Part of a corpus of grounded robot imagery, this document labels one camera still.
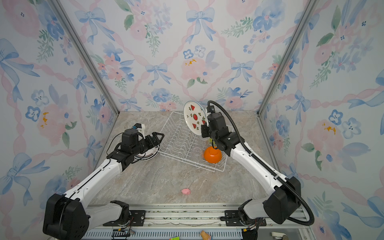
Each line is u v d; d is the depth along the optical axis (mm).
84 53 850
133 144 634
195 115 822
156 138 730
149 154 945
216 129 566
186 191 817
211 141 968
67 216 394
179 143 1008
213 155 899
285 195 395
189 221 734
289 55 855
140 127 747
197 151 925
